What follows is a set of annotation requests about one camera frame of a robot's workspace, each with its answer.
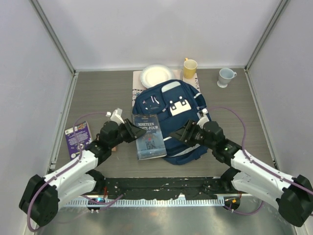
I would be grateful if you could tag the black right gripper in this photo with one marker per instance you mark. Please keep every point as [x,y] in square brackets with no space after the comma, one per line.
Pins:
[181,133]

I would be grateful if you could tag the purple paperback book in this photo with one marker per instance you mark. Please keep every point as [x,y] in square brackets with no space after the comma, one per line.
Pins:
[77,138]

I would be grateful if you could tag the yellow mug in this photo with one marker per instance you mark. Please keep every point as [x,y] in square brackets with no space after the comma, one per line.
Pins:
[189,68]

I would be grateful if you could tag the light blue mug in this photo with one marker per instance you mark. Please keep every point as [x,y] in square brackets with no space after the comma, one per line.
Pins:
[225,76]

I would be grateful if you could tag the white paper plate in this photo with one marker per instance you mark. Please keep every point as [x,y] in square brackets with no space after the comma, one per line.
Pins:
[155,74]

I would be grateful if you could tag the patterned cloth placemat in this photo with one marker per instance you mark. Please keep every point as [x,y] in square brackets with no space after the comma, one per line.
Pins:
[138,88]

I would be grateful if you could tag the slotted cable duct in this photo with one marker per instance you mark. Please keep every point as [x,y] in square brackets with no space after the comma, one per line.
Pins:
[122,203]

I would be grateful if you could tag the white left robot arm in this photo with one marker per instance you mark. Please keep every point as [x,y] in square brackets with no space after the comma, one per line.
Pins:
[43,196]

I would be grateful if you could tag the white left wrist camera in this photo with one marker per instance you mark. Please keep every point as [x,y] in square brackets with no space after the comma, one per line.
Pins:
[115,116]

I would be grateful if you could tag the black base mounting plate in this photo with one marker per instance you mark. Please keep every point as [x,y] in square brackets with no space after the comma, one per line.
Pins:
[193,188]

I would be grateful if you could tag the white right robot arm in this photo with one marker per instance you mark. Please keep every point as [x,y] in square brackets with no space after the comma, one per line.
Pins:
[291,196]

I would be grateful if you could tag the Nineteen Eighty-Four book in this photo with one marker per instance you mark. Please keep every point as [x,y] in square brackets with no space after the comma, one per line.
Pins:
[151,144]

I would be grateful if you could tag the blue student backpack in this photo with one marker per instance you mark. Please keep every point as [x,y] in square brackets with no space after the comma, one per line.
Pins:
[174,102]

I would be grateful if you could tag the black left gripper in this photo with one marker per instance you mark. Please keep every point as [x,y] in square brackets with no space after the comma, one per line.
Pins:
[135,131]

